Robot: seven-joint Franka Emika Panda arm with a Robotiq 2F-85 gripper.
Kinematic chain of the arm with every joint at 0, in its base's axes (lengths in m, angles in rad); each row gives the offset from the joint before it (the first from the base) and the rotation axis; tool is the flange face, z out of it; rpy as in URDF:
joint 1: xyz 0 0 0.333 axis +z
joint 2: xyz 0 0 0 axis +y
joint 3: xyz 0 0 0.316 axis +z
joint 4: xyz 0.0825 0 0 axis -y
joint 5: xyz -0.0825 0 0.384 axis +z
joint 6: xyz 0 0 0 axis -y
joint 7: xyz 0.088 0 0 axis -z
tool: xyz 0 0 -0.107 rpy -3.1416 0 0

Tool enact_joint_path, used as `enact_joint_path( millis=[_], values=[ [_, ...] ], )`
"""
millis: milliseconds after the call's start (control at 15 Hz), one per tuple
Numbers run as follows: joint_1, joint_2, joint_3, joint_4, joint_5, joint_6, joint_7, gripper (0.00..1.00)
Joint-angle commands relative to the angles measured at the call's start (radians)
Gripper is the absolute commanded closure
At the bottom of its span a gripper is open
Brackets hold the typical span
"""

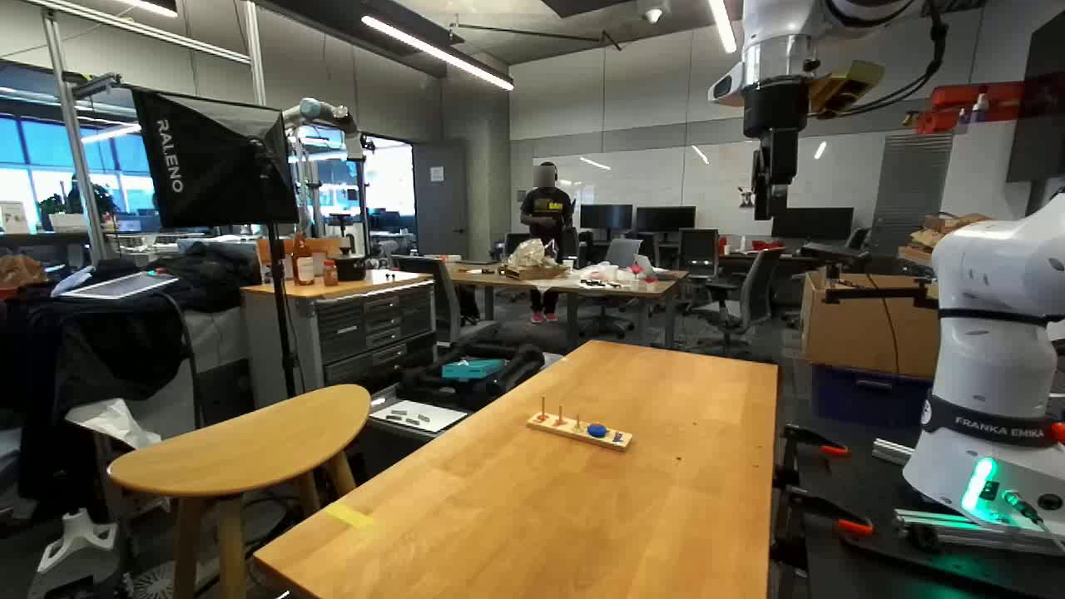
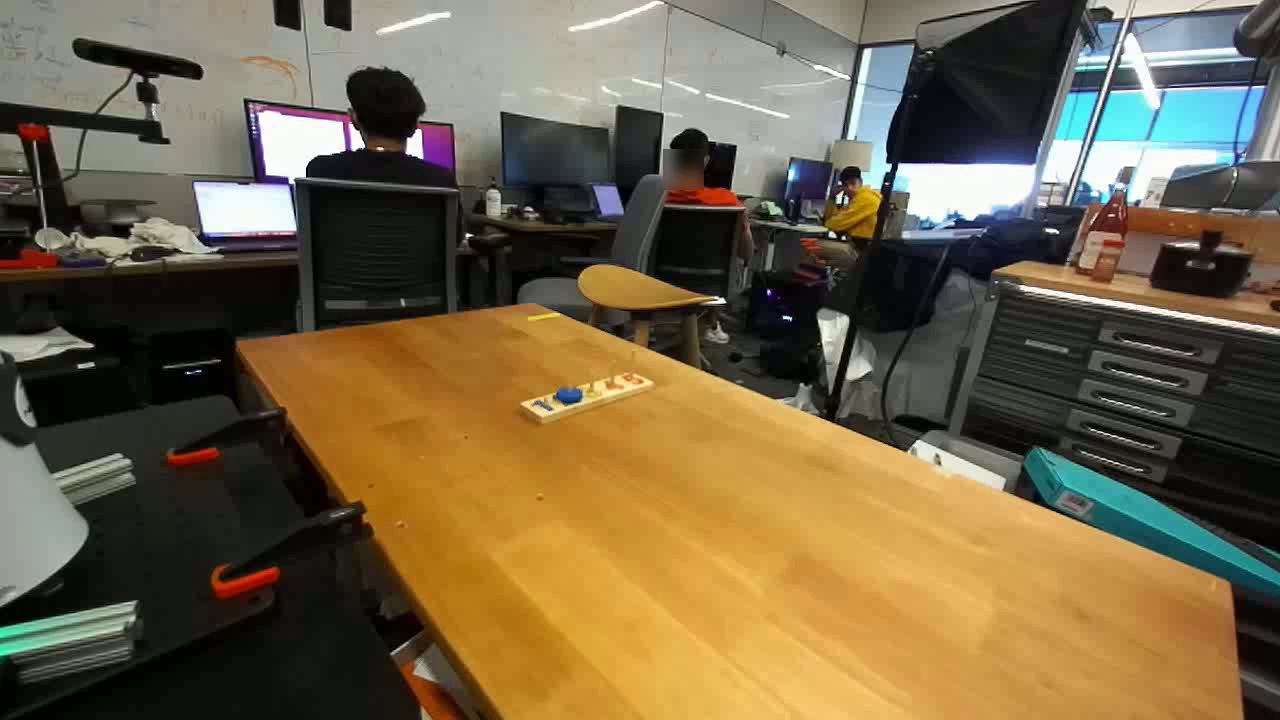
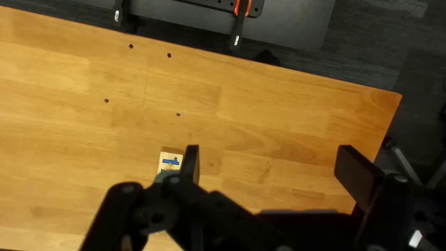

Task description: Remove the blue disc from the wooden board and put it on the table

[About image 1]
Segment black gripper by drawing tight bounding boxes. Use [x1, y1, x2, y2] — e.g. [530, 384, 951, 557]
[739, 72, 814, 221]

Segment wooden peg board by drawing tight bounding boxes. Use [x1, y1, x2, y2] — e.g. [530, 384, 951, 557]
[522, 397, 635, 453]

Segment black computer monitor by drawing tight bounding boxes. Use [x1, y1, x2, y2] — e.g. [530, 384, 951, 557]
[575, 200, 635, 240]
[770, 204, 860, 245]
[633, 204, 701, 237]

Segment black office chair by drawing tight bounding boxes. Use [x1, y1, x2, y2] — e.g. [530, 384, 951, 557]
[701, 245, 786, 354]

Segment brown cardboard box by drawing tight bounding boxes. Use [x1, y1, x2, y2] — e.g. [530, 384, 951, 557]
[799, 265, 942, 384]

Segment short ceiling light strip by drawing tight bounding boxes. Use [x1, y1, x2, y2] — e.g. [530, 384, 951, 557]
[706, 0, 743, 57]

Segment long wooden work table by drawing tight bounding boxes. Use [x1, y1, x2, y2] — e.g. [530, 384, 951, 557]
[446, 255, 692, 348]

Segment red boxes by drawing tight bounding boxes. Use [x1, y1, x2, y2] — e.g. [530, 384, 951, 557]
[911, 79, 1025, 135]

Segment blue storage bin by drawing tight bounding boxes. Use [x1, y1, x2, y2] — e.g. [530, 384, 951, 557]
[810, 361, 936, 434]

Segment person in black shirt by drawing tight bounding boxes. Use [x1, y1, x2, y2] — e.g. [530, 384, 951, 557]
[519, 158, 579, 326]

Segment white crumpled bag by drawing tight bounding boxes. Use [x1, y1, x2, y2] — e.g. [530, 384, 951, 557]
[502, 237, 564, 280]

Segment grey door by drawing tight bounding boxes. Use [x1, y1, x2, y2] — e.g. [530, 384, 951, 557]
[415, 135, 474, 259]

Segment black bag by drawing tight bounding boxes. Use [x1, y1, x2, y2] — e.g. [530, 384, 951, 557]
[396, 338, 548, 414]

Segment long ceiling light strip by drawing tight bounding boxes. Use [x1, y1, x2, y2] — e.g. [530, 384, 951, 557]
[357, 10, 519, 97]

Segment grey drawer cabinet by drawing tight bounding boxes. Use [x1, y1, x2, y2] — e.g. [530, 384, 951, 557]
[240, 265, 439, 408]

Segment orange bottle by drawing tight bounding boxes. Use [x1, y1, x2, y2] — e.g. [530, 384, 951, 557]
[289, 237, 324, 290]

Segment black light stand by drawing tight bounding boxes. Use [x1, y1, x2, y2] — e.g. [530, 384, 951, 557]
[259, 135, 304, 400]

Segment yellow tape strip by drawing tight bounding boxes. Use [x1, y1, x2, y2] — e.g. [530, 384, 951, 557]
[324, 503, 383, 532]

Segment black softbox light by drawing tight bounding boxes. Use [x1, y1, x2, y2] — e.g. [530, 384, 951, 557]
[130, 87, 304, 231]

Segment round wooden stool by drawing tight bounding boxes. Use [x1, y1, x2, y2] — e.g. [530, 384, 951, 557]
[104, 379, 377, 599]

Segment orange-handled black clamp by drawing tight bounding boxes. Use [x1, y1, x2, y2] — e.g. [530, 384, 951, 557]
[789, 494, 881, 546]
[789, 428, 854, 461]

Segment aluminium rail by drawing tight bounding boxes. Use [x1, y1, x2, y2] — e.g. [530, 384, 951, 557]
[890, 506, 1057, 557]
[869, 434, 919, 467]

